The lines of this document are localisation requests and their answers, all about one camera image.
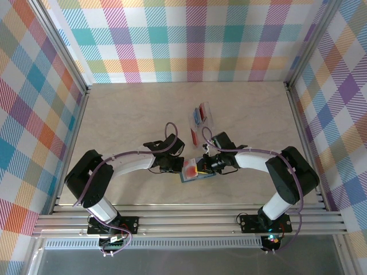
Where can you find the clear acrylic card stand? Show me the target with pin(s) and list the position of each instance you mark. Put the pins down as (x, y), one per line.
(209, 121)

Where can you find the red and pink card stack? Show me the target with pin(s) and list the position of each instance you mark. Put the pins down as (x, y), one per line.
(203, 111)

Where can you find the blue card stack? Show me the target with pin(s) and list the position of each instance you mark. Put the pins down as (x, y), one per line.
(197, 117)

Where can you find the electronics board with white plug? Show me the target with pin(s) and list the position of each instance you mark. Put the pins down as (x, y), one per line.
(113, 240)

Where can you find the teal leather card holder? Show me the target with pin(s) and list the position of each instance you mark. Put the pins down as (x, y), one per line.
(186, 180)

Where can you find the aluminium cross rail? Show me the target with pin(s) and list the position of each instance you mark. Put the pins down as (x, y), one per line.
(186, 220)

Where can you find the white card with red circle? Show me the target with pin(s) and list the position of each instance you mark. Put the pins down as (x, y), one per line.
(190, 169)

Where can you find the red card stack black stripe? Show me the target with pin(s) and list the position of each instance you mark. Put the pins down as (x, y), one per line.
(194, 137)

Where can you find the grey metal base panel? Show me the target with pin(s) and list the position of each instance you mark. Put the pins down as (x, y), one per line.
(186, 262)

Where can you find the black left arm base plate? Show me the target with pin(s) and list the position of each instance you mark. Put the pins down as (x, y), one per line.
(130, 224)

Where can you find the aluminium frame post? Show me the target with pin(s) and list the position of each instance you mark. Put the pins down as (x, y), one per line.
(312, 43)
(61, 43)

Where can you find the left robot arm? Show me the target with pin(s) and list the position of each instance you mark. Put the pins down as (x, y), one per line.
(132, 164)

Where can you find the electronics board with lit LED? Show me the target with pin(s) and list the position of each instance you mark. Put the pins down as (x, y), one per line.
(272, 240)

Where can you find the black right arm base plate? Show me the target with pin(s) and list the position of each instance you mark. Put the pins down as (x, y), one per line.
(249, 224)

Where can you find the aluminium table side rail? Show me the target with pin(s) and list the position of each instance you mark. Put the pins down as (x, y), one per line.
(72, 143)
(306, 143)

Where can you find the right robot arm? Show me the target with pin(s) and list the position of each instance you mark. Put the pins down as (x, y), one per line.
(252, 159)

